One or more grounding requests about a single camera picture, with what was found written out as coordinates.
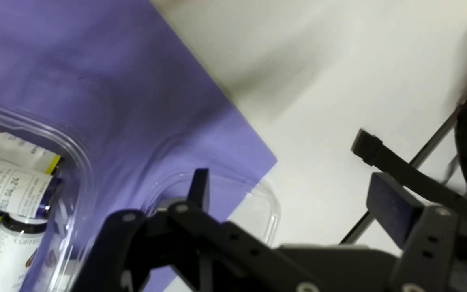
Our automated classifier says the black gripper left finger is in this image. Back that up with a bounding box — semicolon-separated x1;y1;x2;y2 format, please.
70;168;279;292

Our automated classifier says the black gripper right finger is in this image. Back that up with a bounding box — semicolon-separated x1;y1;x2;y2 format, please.
365;173;467;292

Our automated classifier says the pile of white batteries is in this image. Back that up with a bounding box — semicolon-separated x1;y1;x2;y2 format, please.
0;96;97;292

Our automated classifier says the purple mat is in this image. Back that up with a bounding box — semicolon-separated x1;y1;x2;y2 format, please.
0;0;279;292

